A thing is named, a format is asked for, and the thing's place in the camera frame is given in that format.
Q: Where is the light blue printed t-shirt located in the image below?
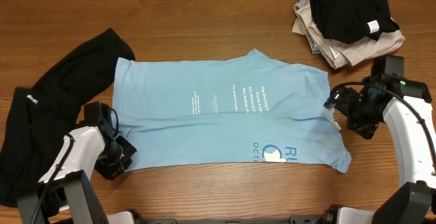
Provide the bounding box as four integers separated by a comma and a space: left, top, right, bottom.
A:
112, 50, 351, 173

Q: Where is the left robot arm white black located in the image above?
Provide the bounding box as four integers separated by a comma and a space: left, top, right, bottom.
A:
18, 101, 142, 224

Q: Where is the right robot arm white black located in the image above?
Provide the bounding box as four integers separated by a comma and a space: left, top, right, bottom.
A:
317, 56, 435, 224

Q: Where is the folded beige garment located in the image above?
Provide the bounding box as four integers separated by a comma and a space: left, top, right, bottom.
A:
308, 22, 405, 69

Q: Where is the black garment on left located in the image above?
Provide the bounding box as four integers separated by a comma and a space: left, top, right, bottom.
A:
1, 29, 135, 208

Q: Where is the folded black garment on pile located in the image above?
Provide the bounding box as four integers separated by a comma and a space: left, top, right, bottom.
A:
309, 0, 400, 44

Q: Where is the folded light grey-blue garment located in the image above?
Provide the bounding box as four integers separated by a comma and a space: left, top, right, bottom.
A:
292, 0, 321, 54

